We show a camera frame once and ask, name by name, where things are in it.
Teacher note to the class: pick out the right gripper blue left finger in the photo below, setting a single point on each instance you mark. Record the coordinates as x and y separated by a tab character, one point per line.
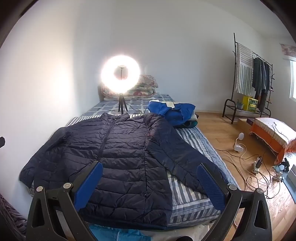
85	184

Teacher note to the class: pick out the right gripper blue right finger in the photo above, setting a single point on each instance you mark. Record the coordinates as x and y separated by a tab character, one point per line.
215	186

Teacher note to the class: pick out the navy blue puffer jacket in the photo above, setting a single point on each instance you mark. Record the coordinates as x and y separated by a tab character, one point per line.
120	162

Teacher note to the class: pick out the dark hanging clothes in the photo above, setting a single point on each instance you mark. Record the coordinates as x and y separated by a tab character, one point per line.
261	81

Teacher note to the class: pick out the blue striped bed quilt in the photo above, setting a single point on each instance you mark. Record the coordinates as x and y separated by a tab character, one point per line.
196	185

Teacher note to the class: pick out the light blue plastic bag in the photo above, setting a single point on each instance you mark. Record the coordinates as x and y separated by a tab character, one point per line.
108	233

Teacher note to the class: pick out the white power strip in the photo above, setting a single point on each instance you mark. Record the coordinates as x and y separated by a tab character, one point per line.
256	165

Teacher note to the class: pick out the orange covered stool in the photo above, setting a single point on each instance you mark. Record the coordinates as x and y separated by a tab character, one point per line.
276	134

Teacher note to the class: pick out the blue folded garment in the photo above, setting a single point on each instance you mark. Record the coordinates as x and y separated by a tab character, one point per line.
179	115

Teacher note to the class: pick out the yellow green box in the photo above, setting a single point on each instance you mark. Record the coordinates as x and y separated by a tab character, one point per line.
249	104

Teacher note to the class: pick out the black mini tripod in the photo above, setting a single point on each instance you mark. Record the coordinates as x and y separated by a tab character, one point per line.
122	104

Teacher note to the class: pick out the blue checked bed sheet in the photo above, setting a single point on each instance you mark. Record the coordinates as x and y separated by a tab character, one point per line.
134	106

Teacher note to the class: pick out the floral folded quilt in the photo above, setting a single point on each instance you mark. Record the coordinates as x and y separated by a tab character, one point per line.
145	88

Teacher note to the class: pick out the striped hanging cloth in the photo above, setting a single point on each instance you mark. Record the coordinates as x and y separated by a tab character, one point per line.
244	70

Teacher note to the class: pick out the window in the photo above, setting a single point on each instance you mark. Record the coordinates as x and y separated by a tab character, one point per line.
293	80

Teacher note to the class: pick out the bright ring light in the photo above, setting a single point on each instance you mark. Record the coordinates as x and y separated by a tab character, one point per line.
120	73

